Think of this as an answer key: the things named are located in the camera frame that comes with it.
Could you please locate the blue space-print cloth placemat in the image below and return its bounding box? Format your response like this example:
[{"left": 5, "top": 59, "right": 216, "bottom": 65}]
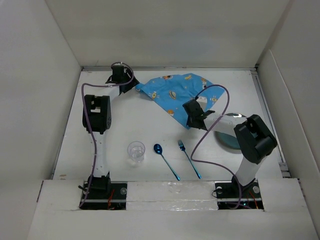
[{"left": 135, "top": 73, "right": 225, "bottom": 129}]

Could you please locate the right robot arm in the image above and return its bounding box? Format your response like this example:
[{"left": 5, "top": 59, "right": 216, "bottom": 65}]
[{"left": 182, "top": 99, "right": 278, "bottom": 197}]

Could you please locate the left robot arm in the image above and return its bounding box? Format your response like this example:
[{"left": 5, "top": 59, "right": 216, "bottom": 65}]
[{"left": 81, "top": 61, "right": 139, "bottom": 186}]

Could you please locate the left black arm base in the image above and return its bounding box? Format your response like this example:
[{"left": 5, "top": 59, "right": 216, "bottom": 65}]
[{"left": 78, "top": 173, "right": 128, "bottom": 211}]

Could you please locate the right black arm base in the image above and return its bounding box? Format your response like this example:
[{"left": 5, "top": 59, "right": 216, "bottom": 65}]
[{"left": 211, "top": 178, "right": 264, "bottom": 210}]

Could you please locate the blue metal fork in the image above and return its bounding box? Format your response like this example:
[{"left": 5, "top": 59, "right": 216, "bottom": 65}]
[{"left": 177, "top": 140, "right": 202, "bottom": 179}]

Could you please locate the blue metal spoon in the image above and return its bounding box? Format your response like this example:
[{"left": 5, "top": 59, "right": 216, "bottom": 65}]
[{"left": 153, "top": 143, "right": 181, "bottom": 181}]

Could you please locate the teal ceramic plate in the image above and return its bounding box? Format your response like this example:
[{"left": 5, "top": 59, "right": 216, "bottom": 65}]
[{"left": 214, "top": 112, "right": 246, "bottom": 150}]

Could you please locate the clear plastic cup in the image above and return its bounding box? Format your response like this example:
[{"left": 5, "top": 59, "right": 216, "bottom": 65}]
[{"left": 127, "top": 141, "right": 146, "bottom": 167}]

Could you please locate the white foam front barrier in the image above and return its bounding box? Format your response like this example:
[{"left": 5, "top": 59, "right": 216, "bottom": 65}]
[{"left": 126, "top": 181, "right": 218, "bottom": 212}]

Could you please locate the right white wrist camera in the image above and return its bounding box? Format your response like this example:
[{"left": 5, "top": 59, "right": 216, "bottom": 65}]
[{"left": 195, "top": 96, "right": 208, "bottom": 112}]

